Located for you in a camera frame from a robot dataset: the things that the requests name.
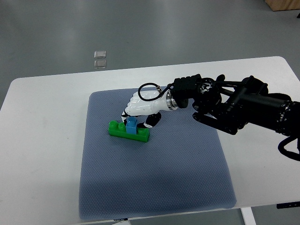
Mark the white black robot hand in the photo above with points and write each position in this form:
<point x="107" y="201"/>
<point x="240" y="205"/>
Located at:
<point x="149" y="104"/>

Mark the small blue block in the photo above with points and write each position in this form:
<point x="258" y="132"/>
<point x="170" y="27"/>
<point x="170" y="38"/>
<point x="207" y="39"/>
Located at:
<point x="131" y="125"/>

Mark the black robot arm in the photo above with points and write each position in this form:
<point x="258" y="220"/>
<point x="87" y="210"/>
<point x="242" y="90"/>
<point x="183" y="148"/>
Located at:
<point x="228" y="106"/>

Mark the long green block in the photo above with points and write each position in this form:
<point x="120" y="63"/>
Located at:
<point x="119" y="130"/>

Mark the lower metal floor plate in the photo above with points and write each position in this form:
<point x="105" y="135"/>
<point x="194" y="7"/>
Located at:
<point x="100" y="64"/>

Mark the metal floor plate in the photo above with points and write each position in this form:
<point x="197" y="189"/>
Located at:
<point x="100" y="64"/>
<point x="100" y="54"/>

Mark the upper metal floor plate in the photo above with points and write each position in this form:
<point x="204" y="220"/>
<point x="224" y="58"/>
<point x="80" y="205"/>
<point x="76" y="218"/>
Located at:
<point x="100" y="54"/>

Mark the blue-grey foam mat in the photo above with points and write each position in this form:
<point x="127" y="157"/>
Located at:
<point x="181" y="168"/>

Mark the black label under table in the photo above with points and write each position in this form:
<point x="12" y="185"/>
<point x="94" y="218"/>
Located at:
<point x="121" y="219"/>

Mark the white table leg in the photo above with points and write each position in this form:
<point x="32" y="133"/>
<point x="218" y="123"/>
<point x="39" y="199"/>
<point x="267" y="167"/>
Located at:
<point x="248" y="216"/>

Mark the wooden box corner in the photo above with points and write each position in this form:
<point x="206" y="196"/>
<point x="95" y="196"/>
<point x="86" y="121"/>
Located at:
<point x="283" y="5"/>

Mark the black table control panel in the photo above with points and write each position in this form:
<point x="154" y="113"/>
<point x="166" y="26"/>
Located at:
<point x="287" y="205"/>

